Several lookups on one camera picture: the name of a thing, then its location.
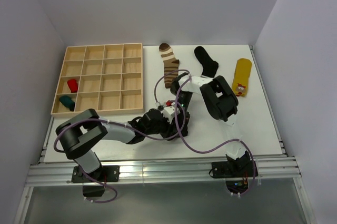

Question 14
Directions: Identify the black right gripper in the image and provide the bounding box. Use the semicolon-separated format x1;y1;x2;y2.
172;91;193;134

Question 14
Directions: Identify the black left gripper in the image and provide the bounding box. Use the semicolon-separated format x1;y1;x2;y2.
145;113;181;141

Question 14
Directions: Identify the black sock with white stripes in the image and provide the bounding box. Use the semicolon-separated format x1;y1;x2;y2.
194;46;219;78

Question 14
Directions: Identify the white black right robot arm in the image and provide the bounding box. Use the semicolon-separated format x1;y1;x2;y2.
170;73;257;177

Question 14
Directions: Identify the brown striped sock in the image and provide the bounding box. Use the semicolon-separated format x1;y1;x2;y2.
158;43;180;89

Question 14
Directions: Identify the yellow sock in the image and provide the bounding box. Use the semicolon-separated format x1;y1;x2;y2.
232;58;252;96

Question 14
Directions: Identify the wooden compartment tray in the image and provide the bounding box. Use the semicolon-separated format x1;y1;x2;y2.
51;43;144;118

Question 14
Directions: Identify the red rolled sock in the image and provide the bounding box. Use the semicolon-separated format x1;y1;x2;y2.
67;79;78;93

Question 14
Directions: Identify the green rolled sock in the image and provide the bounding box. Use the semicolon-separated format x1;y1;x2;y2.
59;95;75;111

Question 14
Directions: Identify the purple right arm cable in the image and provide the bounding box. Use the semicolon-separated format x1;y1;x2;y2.
154;70;257;198

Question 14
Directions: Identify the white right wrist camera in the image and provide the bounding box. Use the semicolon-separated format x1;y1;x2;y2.
156;101;180;124

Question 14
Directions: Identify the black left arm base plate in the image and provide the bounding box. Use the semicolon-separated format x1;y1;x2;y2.
71;165;120;183

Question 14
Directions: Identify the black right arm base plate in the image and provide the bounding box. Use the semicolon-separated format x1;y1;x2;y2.
209;161;259;179

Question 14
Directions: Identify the aluminium frame rail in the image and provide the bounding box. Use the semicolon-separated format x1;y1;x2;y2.
25;157;301;187

